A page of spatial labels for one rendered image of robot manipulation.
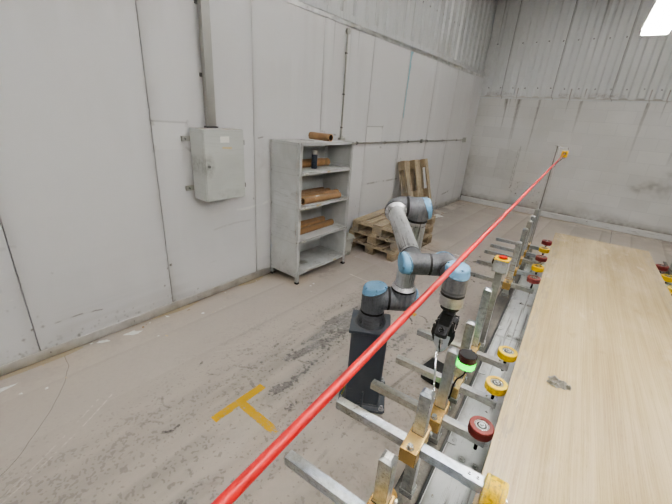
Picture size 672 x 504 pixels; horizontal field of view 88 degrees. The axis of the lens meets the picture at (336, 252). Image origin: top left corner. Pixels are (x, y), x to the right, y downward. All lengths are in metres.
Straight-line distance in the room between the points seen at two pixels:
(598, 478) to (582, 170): 7.88
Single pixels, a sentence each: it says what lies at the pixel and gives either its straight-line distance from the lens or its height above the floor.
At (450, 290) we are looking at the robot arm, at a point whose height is 1.26.
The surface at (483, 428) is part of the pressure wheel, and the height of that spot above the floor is 0.90.
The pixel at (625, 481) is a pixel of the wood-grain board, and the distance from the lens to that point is 1.47.
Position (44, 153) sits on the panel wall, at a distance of 3.00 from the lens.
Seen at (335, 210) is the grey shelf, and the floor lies 0.68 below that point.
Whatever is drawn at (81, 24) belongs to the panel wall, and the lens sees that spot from 3.10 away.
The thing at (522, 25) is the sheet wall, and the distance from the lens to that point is 9.42.
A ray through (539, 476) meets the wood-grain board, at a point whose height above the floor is 0.90.
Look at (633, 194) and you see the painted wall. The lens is 8.98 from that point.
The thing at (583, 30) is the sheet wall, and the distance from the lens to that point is 9.20.
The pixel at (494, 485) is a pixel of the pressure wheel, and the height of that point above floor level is 0.98.
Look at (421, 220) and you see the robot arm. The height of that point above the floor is 1.33.
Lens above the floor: 1.84
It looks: 22 degrees down
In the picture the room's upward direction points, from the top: 4 degrees clockwise
